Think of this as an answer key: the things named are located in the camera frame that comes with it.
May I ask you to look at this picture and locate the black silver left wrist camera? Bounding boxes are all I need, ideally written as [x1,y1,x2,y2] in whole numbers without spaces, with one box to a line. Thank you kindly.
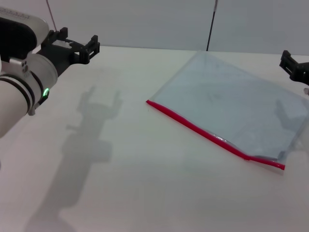
[0,7,50,61]

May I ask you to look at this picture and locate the thin black vertical rod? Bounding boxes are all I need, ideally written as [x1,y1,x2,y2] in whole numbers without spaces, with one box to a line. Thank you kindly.
[206,0,219,52]

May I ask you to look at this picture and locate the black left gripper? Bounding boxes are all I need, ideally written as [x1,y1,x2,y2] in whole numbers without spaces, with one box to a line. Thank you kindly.
[36,27,101,75]

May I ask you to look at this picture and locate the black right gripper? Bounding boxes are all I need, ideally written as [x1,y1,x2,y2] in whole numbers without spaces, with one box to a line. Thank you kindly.
[279,50,309,86]

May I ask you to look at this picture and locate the left arm silver cable connector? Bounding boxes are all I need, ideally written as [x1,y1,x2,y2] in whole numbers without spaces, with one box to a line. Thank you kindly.
[28,96,49,117]

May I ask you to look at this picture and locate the clear document bag red zipper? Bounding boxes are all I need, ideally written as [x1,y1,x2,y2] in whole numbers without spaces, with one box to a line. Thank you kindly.
[145,50,309,175]

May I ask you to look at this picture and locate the thin dark slanted cord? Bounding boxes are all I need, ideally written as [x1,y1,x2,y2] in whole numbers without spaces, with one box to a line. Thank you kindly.
[45,0,58,32]

